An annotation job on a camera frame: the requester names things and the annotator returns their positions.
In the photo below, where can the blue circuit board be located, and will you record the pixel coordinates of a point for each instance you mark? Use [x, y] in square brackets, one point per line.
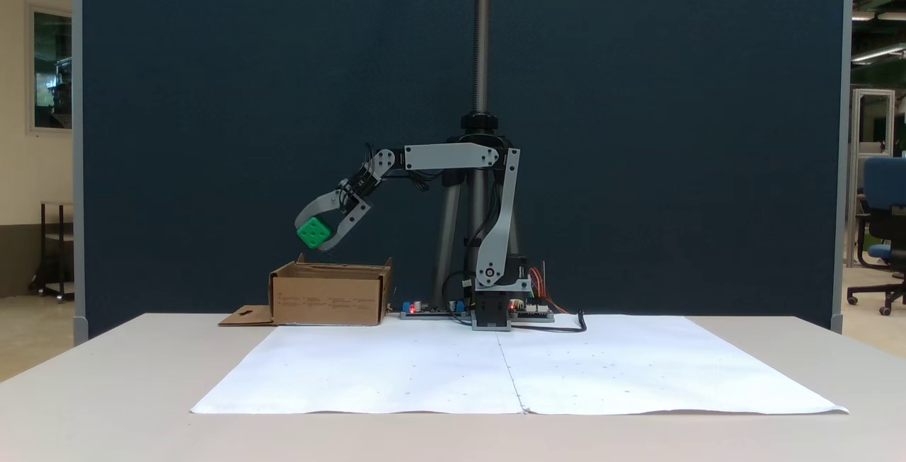
[432, 311]

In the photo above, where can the brown cardboard box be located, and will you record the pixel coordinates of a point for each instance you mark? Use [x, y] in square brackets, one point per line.
[329, 299]

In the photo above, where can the dark blue partition panel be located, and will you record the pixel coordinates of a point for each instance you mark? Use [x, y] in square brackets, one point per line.
[248, 94]

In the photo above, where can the black cart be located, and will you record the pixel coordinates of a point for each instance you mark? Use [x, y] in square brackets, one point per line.
[58, 235]

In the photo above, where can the white paper sheet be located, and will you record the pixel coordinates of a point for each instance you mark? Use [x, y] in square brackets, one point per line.
[425, 370]

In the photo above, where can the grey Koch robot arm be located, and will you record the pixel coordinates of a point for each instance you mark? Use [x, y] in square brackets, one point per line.
[453, 156]

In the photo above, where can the black camera tripod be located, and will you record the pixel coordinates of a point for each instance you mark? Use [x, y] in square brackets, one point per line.
[481, 23]

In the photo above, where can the framed wall window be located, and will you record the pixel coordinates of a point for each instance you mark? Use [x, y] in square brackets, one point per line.
[51, 69]

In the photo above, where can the blue office chair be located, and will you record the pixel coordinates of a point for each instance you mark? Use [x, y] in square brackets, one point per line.
[885, 193]

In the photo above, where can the ceiling light strip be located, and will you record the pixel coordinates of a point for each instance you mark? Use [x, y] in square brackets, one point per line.
[878, 53]

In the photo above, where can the green die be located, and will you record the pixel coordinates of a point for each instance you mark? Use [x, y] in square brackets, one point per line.
[314, 233]

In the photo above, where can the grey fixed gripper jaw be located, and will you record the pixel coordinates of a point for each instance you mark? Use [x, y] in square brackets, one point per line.
[322, 204]

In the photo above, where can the grey pivoting gripper jaw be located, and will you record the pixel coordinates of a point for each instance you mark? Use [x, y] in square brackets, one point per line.
[350, 220]

